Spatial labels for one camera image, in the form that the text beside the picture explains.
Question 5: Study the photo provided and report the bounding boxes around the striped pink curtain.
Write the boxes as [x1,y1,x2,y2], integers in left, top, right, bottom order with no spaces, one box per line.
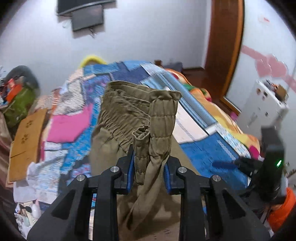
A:
[1,113,14,208]

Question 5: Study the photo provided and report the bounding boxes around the orange sleeve forearm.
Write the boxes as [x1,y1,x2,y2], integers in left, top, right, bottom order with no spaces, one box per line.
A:
[267,187,295,232]

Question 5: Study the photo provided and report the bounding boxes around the brown carved wooden board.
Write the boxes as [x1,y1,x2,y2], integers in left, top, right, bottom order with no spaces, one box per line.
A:
[9,108,47,182]

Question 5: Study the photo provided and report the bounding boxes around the black wall television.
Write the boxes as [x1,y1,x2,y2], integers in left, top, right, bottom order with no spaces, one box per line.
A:
[57,0,115,32]

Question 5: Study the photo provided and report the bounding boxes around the white cabinet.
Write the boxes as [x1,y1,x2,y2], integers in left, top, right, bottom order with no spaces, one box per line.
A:
[237,80,289,140]

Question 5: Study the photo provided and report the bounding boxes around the brown wooden door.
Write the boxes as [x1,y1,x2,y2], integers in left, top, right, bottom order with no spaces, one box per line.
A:
[205,0,244,114]

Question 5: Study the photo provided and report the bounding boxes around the orange box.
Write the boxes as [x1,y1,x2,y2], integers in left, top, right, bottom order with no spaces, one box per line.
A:
[6,78,23,102]

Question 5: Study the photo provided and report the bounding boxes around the yellow pillow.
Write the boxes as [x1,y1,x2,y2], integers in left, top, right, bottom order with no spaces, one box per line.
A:
[79,55,107,68]

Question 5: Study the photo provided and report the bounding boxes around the dark grey neck pillow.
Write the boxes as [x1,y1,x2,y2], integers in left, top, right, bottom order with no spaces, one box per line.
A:
[4,65,39,89]

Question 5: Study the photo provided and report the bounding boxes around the blue patchwork bedsheet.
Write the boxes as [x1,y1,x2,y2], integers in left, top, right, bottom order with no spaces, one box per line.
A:
[12,60,251,209]

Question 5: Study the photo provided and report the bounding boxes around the green fabric bag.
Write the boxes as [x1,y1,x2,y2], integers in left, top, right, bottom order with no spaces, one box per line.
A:
[3,87,36,128]

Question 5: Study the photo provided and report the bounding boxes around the olive green pants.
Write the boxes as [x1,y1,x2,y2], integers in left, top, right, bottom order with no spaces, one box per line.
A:
[89,81,193,240]

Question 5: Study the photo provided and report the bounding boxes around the orange floral blanket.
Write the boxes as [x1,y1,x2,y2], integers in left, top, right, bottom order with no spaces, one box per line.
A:
[166,68,260,159]

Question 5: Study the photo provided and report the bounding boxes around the pink folded cloth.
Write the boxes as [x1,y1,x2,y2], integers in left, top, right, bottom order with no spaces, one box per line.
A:
[47,103,93,143]

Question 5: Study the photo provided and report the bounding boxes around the white cloth pile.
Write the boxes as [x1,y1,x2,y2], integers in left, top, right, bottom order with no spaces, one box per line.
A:
[13,162,48,203]

